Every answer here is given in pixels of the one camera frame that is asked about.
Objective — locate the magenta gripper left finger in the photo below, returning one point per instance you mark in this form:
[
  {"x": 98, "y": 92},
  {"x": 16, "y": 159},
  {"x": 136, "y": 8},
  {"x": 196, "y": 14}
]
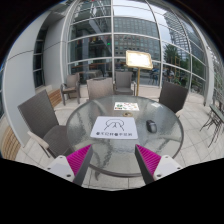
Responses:
[{"x": 72, "y": 167}]

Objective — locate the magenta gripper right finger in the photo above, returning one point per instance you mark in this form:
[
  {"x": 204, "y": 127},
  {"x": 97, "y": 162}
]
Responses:
[{"x": 153, "y": 166}]

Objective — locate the black computer mouse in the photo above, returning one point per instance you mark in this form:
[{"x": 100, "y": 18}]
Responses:
[{"x": 151, "y": 126}]

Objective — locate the white printed paper mat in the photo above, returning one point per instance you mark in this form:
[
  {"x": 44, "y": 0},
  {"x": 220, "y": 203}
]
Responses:
[{"x": 121, "y": 128}]

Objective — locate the round glass table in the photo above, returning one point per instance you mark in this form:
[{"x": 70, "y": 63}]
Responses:
[{"x": 117, "y": 157}]

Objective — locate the colourful menu card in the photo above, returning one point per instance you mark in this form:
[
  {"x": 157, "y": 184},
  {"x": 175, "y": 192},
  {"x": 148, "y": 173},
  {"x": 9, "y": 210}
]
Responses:
[{"x": 127, "y": 106}]

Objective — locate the dark wicker chair right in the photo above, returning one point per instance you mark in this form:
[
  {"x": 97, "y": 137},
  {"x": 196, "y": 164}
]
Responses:
[{"x": 173, "y": 96}]

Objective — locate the grey wicker chair far left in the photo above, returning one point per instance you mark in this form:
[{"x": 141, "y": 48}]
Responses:
[{"x": 72, "y": 85}]

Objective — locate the grey wicker chair far centre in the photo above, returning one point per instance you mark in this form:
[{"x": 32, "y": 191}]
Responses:
[{"x": 123, "y": 83}]

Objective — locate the metal chair far right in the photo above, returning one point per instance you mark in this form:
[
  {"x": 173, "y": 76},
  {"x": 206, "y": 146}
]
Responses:
[{"x": 216, "y": 117}]

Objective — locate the gold menu stand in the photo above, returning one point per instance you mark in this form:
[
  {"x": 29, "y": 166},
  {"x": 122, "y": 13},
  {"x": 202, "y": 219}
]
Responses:
[{"x": 139, "y": 60}]

